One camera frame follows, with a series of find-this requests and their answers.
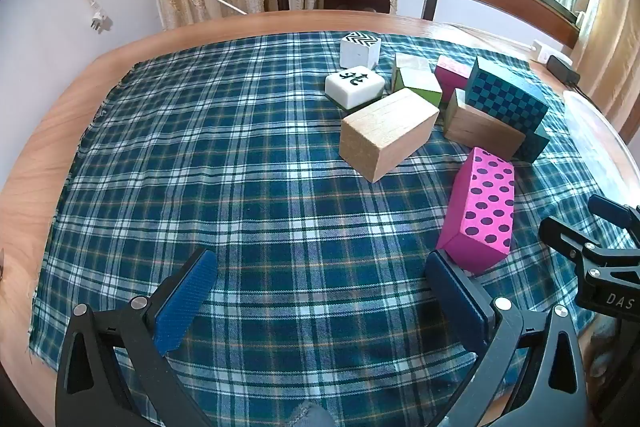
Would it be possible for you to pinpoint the clear plastic bin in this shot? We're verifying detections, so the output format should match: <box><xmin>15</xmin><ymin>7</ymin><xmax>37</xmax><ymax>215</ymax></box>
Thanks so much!
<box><xmin>562</xmin><ymin>89</ymin><xmax>640</xmax><ymax>202</ymax></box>

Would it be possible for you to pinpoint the blue plaid cloth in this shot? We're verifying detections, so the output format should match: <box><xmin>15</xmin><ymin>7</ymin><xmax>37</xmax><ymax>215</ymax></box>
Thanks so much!
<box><xmin>27</xmin><ymin>29</ymin><xmax>636</xmax><ymax>427</ymax></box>

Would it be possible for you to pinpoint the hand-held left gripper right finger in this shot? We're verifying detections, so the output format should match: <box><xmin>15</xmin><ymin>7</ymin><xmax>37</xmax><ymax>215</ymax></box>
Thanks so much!
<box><xmin>425</xmin><ymin>249</ymin><xmax>588</xmax><ymax>427</ymax></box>

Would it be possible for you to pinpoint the large plain wooden block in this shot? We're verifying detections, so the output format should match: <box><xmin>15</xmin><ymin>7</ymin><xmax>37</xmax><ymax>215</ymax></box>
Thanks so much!
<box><xmin>339</xmin><ymin>88</ymin><xmax>441</xmax><ymax>184</ymax></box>

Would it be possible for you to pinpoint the small plain wooden cube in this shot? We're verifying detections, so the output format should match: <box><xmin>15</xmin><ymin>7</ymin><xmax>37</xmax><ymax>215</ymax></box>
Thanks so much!
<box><xmin>395</xmin><ymin>53</ymin><xmax>433</xmax><ymax>72</ymax></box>

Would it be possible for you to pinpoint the small pink dotted block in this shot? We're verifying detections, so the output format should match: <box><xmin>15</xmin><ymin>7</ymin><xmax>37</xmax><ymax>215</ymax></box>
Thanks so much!
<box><xmin>434</xmin><ymin>56</ymin><xmax>475</xmax><ymax>104</ymax></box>

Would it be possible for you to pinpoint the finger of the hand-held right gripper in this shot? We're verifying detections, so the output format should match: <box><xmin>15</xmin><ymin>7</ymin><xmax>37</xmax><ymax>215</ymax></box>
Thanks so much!
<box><xmin>539</xmin><ymin>216</ymin><xmax>640</xmax><ymax>275</ymax></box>
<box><xmin>587</xmin><ymin>194</ymin><xmax>640</xmax><ymax>230</ymax></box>

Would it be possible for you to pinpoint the long teal checkered block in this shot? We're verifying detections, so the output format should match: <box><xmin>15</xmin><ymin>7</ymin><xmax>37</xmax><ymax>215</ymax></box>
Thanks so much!
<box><xmin>465</xmin><ymin>56</ymin><xmax>550</xmax><ymax>134</ymax></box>

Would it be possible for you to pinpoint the white zigzag top cube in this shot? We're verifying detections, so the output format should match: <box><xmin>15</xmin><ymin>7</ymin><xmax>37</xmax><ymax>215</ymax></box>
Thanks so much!
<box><xmin>340</xmin><ymin>31</ymin><xmax>382</xmax><ymax>70</ymax></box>

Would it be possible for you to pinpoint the wooden block with olive face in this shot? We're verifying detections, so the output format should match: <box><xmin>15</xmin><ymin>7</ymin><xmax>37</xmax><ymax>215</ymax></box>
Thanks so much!
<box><xmin>443</xmin><ymin>88</ymin><xmax>527</xmax><ymax>162</ymax></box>

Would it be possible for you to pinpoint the black power adapter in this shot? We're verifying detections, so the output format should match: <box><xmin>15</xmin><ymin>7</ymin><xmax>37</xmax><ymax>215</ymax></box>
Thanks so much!
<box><xmin>546</xmin><ymin>55</ymin><xmax>582</xmax><ymax>86</ymax></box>

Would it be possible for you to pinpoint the black adapter cable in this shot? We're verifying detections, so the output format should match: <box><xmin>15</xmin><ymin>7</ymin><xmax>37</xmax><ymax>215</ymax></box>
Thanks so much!
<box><xmin>570</xmin><ymin>84</ymin><xmax>606</xmax><ymax>112</ymax></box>

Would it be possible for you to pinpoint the green wooden block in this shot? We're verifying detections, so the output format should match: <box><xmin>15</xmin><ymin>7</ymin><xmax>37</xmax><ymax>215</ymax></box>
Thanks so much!
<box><xmin>391</xmin><ymin>67</ymin><xmax>444</xmax><ymax>108</ymax></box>

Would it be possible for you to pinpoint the white power strip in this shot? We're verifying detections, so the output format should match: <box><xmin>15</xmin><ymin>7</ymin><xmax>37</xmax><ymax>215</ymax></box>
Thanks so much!
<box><xmin>532</xmin><ymin>38</ymin><xmax>573</xmax><ymax>62</ymax></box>

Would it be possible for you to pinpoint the large pink polka dot block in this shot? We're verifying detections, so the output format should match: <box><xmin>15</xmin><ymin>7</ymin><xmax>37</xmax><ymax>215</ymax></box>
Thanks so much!
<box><xmin>436</xmin><ymin>147</ymin><xmax>516</xmax><ymax>277</ymax></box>

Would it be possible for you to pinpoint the small teal checkered block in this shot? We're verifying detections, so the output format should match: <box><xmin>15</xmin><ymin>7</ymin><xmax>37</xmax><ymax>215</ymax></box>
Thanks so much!
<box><xmin>512</xmin><ymin>122</ymin><xmax>551</xmax><ymax>164</ymax></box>

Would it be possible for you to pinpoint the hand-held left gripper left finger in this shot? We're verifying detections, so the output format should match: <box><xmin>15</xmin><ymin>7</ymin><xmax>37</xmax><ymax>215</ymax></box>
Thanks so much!
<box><xmin>55</xmin><ymin>248</ymin><xmax>221</xmax><ymax>427</ymax></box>

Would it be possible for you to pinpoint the beige side curtain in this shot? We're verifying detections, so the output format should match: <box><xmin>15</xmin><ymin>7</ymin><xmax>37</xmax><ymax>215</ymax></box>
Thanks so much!
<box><xmin>550</xmin><ymin>0</ymin><xmax>640</xmax><ymax>138</ymax></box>

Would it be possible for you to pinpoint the white mahjong tile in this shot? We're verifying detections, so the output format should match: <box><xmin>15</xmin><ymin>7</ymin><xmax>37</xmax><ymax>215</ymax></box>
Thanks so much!
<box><xmin>325</xmin><ymin>66</ymin><xmax>387</xmax><ymax>110</ymax></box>

